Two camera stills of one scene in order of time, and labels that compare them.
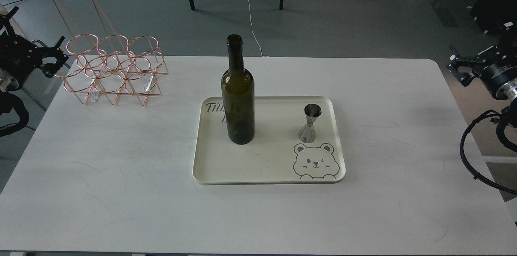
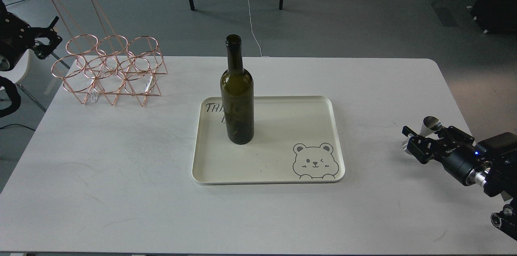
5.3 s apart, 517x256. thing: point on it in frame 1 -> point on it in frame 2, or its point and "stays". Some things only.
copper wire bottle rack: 107,63 stays
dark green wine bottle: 238,92 stays
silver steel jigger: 307,134 -> 430,125
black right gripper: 500,53 -> 461,162
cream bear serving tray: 276,156 stays
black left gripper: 17,54 -> 17,36
